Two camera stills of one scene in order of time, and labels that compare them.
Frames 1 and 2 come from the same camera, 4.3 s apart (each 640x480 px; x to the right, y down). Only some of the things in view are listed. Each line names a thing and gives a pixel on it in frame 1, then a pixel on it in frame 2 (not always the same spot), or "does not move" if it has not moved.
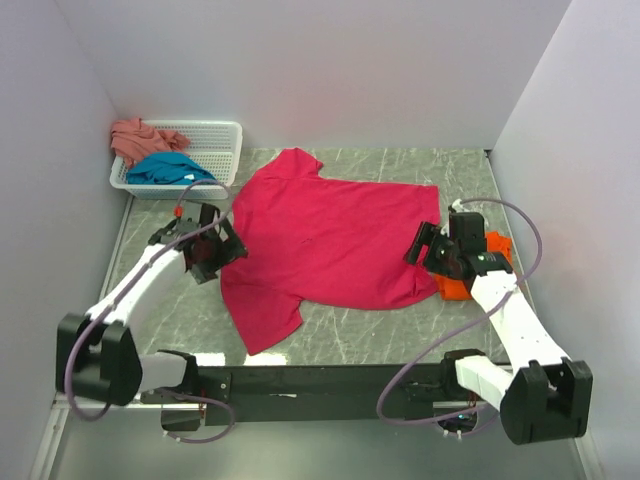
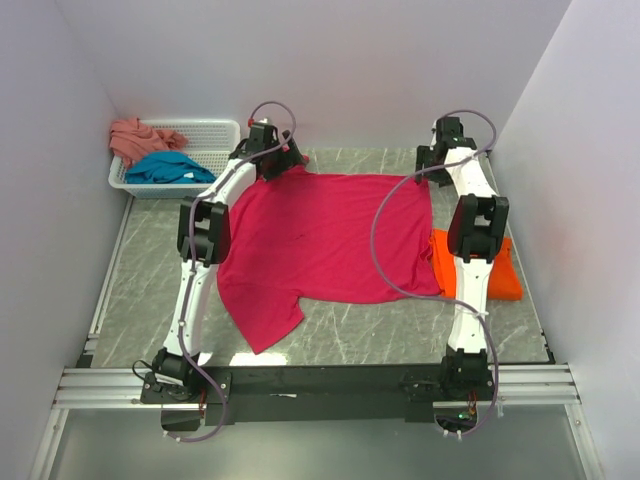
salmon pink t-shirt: [133, 140] does not move
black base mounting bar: [388, 394] does not move
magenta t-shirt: [324, 242] does not move
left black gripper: [233, 247] -> [290, 159]
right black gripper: [425, 235] -> [444, 178]
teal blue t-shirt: [167, 168] does not move
